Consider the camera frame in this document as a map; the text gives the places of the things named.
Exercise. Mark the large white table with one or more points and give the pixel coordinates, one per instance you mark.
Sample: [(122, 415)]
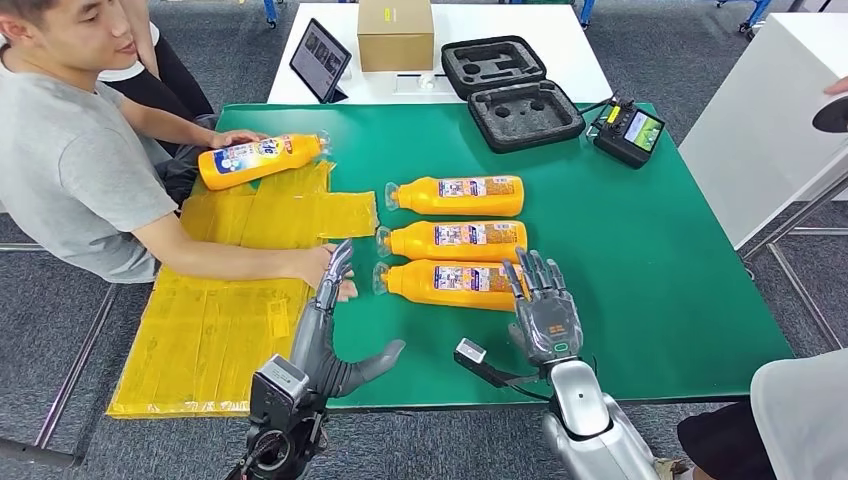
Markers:
[(762, 119)]

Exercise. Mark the small white table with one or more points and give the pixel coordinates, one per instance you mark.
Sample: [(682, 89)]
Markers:
[(503, 23)]

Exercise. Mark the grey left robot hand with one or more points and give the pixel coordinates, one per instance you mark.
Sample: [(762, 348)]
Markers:
[(311, 344)]

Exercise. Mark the orange detergent bottle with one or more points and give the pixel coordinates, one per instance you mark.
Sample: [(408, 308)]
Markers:
[(417, 246), (414, 288), (417, 199), (298, 156)]

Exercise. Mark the black remote controller with screen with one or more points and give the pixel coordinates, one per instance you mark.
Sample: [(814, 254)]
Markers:
[(628, 136)]

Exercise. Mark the small white plastic piece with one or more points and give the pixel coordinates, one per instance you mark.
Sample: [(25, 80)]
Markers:
[(426, 81)]

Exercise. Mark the metal floor frame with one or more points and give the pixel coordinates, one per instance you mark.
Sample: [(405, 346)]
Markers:
[(76, 366)]

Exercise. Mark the brown cardboard box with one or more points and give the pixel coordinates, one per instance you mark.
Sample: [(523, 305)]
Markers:
[(395, 36)]

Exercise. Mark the black tablet on stand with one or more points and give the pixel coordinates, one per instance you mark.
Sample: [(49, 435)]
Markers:
[(320, 60)]

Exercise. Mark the yellow plastic sheet mat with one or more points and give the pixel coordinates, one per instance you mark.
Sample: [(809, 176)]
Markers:
[(212, 344)]

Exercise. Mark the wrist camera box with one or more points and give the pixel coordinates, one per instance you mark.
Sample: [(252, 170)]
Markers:
[(474, 358), (281, 381)]

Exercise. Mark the black foam-lined open case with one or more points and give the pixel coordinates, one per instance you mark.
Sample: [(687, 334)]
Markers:
[(523, 116)]

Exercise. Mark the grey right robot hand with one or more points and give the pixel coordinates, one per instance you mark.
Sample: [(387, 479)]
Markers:
[(550, 324)]

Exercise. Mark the blue metal cart frame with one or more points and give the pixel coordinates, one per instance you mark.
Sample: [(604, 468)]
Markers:
[(586, 10), (270, 12)]

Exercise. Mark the person's right hand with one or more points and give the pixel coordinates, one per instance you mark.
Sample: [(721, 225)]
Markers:
[(309, 268)]

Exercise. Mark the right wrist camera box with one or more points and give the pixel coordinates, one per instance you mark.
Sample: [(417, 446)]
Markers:
[(474, 358)]

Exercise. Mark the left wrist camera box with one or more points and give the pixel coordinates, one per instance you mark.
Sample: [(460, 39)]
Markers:
[(281, 381)]

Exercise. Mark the metal table leg frame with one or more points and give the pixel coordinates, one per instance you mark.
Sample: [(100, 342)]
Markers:
[(802, 295)]

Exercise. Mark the person's left hand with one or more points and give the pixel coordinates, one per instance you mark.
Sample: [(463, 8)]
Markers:
[(238, 137)]

